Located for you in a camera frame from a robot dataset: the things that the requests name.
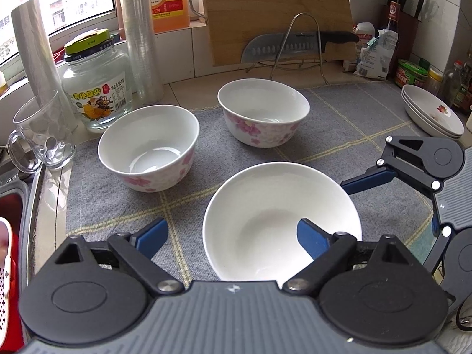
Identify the bamboo cutting board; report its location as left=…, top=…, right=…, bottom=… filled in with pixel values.
left=198, top=0, right=358, bottom=68

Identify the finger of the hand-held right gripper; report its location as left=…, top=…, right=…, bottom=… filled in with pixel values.
left=422, top=225, right=452, bottom=273
left=340, top=136, right=441, bottom=195

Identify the clear red-cap glass bottle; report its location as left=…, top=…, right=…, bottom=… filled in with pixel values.
left=440, top=60, right=463, bottom=107

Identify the green-lid glass jar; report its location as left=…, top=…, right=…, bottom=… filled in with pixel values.
left=61, top=28, right=133, bottom=133

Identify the dark green-label bottle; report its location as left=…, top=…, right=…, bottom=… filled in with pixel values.
left=453, top=70, right=472, bottom=115

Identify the clear plastic wrap roll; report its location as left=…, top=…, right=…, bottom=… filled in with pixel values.
left=118, top=0, right=165, bottom=106

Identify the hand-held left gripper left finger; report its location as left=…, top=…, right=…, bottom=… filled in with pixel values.
left=55, top=217, right=185, bottom=296

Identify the steel sink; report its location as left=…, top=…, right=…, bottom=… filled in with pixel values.
left=0, top=147, right=48, bottom=277

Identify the black cable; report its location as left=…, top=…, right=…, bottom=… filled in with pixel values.
left=455, top=295, right=472, bottom=331

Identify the clear glass mug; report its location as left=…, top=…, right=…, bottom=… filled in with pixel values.
left=6, top=89, right=77, bottom=172

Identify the yellow liquor bottle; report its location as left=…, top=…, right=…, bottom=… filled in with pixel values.
left=147, top=0, right=189, bottom=33

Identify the metal wire rack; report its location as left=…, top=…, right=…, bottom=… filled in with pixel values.
left=245, top=12, right=330, bottom=85

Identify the black-handled kitchen knife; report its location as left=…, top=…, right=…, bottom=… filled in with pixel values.
left=241, top=31, right=360, bottom=64

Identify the grey checked mat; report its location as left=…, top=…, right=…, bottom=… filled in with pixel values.
left=65, top=81, right=434, bottom=284

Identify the yellow spice jar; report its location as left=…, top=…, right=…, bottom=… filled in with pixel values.
left=424, top=68, right=444, bottom=96

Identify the plain white bowl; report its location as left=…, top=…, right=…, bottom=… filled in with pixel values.
left=203, top=161, right=363, bottom=283

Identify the white blue-print bag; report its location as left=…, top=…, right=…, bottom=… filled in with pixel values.
left=354, top=29, right=400, bottom=80

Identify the red and white bag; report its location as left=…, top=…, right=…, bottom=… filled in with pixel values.
left=343, top=22, right=375, bottom=72

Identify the green-lid sauce jar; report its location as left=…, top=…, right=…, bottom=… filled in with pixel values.
left=395, top=59, right=430, bottom=89

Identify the dark red knife block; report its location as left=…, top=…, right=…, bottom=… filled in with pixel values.
left=380, top=4, right=423, bottom=63

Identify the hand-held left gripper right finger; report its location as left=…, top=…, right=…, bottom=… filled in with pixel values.
left=282, top=218, right=421, bottom=296

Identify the white pink-floral bowl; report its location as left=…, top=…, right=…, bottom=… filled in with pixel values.
left=217, top=78, right=310, bottom=147
left=98, top=105, right=200, bottom=192

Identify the dark soy sauce bottle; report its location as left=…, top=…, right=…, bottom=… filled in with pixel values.
left=383, top=2, right=402, bottom=78

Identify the white perforated strainer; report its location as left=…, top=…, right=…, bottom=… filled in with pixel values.
left=0, top=217, right=15, bottom=305

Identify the red basin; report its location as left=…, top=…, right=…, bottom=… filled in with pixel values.
left=0, top=188, right=31, bottom=343

